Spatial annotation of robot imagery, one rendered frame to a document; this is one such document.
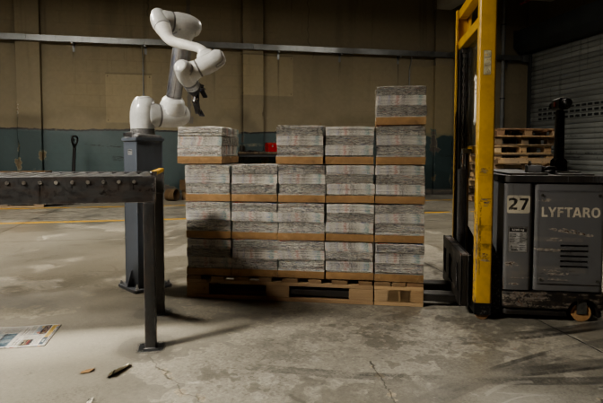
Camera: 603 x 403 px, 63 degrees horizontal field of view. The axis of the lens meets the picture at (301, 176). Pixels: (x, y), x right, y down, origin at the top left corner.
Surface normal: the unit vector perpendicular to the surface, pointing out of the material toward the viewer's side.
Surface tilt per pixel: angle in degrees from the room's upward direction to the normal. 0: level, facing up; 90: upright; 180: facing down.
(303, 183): 90
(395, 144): 90
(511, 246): 90
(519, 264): 90
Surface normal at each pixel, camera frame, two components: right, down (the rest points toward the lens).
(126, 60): 0.20, 0.05
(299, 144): -0.15, 0.05
